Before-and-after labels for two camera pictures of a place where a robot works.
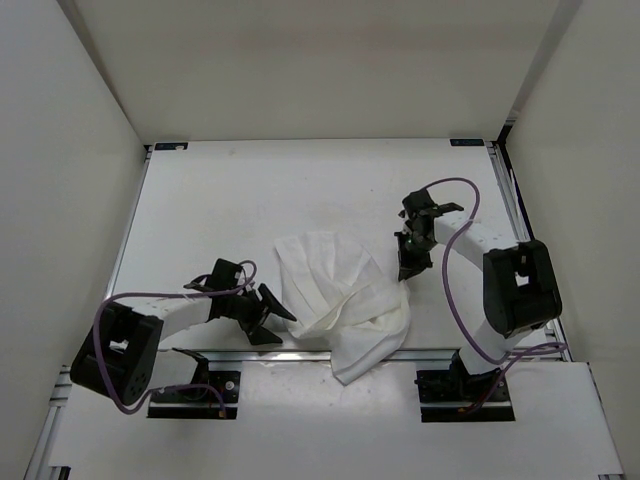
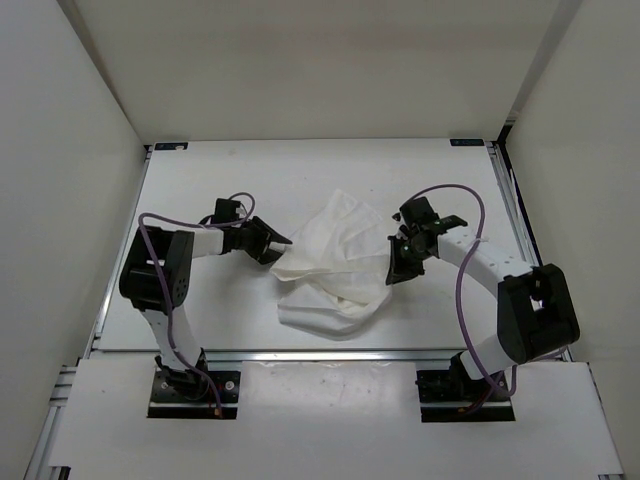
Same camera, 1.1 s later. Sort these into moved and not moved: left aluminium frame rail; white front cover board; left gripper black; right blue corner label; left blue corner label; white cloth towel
Moved: left gripper black; white cloth towel
Not moved: right blue corner label; left blue corner label; white front cover board; left aluminium frame rail
